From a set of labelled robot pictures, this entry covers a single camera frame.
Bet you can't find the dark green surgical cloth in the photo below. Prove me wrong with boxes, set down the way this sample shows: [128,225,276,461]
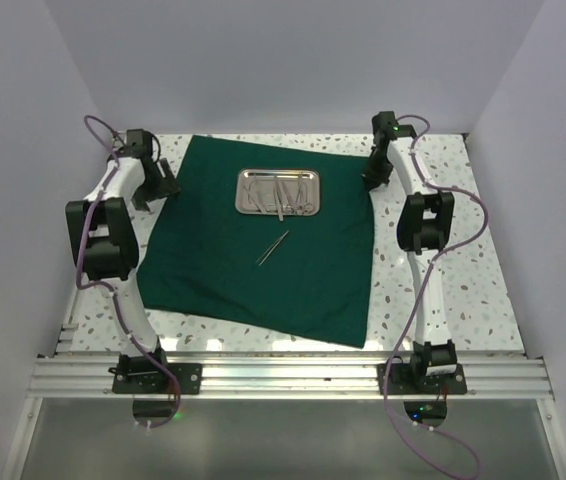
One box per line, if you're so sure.
[137,136,374,348]

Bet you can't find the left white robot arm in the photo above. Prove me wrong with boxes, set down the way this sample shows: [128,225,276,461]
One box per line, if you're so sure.
[65,129,180,394]

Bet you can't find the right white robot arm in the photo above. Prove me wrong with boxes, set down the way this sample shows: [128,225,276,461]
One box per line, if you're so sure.
[362,111,458,395]

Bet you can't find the steel scissors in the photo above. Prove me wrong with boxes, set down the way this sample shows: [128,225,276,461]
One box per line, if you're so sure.
[282,179,314,216]

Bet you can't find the steel forceps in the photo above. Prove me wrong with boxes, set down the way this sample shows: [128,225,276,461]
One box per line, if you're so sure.
[272,176,287,222]

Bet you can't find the steel instrument tray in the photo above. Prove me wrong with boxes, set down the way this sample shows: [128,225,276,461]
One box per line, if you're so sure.
[235,169,321,220]

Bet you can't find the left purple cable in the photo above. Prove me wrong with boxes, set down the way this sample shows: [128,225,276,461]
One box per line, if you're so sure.
[73,114,184,431]

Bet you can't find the purple cable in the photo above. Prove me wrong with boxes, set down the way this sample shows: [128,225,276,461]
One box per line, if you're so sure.
[73,114,184,431]
[381,113,493,480]

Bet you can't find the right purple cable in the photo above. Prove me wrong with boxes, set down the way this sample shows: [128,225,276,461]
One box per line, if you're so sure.
[381,113,493,480]

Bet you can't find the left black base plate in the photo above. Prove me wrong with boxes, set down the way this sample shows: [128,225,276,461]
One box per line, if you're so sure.
[108,362,202,395]

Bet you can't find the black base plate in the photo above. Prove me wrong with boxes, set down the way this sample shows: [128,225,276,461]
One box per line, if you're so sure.
[376,362,468,396]
[108,362,202,395]

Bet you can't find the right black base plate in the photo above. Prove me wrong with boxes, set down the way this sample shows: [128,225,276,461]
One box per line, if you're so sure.
[376,362,468,396]

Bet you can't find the aluminium mounting rail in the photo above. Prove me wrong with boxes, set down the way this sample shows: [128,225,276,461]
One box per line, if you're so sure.
[26,352,554,400]

